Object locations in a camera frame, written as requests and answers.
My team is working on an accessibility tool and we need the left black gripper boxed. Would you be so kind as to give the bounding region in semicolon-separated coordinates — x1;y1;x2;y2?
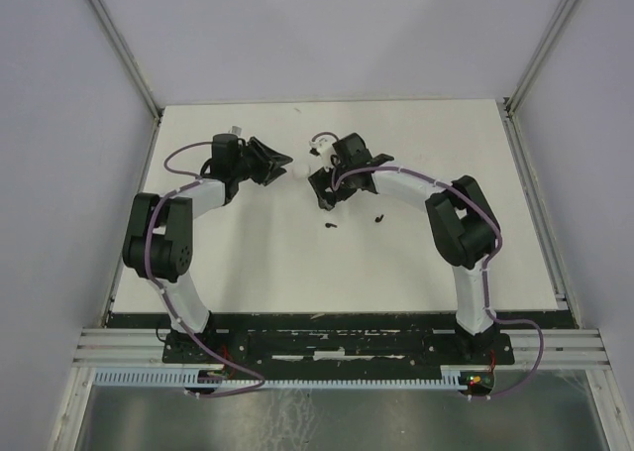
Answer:
232;136;293;186

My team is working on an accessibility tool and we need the white earbud charging case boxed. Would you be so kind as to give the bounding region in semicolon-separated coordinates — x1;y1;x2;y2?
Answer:
291;162;312;180

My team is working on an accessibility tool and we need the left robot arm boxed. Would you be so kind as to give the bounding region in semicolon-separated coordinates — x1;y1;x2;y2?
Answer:
122;133;293;362

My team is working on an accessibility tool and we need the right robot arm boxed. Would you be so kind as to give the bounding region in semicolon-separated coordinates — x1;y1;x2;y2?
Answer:
308;132;501;363

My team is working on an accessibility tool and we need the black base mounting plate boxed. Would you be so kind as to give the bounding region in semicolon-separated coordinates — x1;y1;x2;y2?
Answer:
162;329;515;368

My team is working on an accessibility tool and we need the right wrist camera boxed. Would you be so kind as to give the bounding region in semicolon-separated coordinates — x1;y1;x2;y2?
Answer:
309;133;338;169

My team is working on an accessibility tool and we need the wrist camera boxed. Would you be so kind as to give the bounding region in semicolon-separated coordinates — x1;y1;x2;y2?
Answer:
229;126;242;137
309;133;338;169

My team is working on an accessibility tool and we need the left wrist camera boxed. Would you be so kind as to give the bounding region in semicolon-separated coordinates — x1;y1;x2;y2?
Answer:
229;126;242;137

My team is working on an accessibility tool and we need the left aluminium frame post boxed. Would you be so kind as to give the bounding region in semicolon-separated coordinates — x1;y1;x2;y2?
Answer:
85;0;163;119

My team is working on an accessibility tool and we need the aluminium frame post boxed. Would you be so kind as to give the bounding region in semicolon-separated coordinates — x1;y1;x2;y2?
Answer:
85;0;163;119
504;0;582;117

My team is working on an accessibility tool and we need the white slotted cable duct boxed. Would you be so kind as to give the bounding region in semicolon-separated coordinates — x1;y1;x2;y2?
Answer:
92;367;472;388

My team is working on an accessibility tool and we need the aluminium frame rail front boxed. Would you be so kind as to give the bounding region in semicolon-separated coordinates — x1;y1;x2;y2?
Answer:
72;328;611;370

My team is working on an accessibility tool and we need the right aluminium frame post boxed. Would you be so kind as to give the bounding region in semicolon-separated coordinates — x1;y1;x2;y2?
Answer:
504;0;582;117

